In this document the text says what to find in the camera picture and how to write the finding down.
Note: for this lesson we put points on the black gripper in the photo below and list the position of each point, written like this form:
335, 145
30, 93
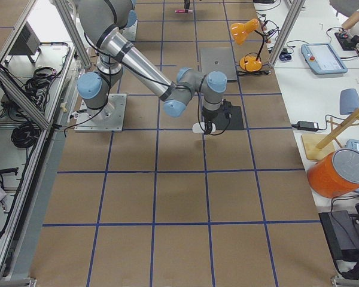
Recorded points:
208, 115

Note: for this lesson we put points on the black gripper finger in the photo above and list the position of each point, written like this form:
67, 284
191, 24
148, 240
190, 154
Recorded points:
186, 4

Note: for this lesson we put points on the white computer mouse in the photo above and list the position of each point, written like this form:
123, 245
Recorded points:
199, 127

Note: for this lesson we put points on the pink highlighter pen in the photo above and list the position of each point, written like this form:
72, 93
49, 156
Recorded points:
183, 11

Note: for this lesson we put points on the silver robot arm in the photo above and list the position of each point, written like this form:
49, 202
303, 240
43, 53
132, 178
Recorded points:
103, 22

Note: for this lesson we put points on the black mousepad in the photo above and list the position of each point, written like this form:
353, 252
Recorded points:
235, 123

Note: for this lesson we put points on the silver closed laptop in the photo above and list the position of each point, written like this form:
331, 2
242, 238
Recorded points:
218, 59

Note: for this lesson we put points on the orange desk lamp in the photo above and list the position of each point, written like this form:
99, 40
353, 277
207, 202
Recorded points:
241, 32

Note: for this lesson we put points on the black power adapter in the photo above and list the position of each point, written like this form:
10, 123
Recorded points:
307, 126

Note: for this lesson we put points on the wooden stand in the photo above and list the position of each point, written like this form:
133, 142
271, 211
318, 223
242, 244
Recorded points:
318, 146

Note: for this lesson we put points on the blue teach pendant tablet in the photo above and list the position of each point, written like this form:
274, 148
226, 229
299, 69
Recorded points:
323, 59

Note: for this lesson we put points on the orange cylindrical container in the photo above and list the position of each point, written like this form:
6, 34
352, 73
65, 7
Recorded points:
334, 175

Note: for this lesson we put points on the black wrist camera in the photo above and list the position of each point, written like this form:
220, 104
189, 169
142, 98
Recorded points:
226, 109

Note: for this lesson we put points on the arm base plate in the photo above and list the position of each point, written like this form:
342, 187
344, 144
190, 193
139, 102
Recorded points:
110, 119

